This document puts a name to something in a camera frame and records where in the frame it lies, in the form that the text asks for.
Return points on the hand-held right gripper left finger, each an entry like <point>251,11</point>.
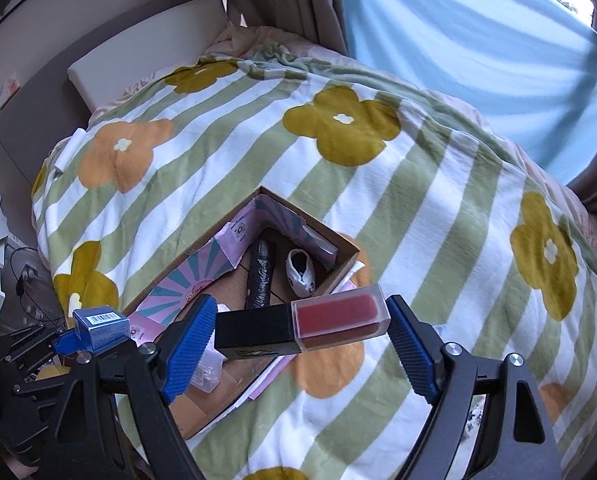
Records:
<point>188,345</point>

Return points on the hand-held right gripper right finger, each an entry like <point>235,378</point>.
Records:
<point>413,345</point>

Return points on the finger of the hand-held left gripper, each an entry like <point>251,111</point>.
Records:
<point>66,344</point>
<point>28,341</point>

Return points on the clear plastic case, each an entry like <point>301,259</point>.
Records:
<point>208,372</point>

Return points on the small blue box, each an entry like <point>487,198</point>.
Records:
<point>103,332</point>

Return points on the pink printed cardboard box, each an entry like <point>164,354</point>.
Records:
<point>208,270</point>

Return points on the red lip gloss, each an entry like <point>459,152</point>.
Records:
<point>328,320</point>

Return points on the black garbage bag roll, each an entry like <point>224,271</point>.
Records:
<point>261,280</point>

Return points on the striped floral blanket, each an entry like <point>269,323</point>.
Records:
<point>428,210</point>

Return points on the white padded headboard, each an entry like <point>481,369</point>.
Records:
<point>43,110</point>

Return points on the light blue sheer curtain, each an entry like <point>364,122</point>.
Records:
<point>453,35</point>

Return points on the pink wall sticker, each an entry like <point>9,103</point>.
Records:
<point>9,91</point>

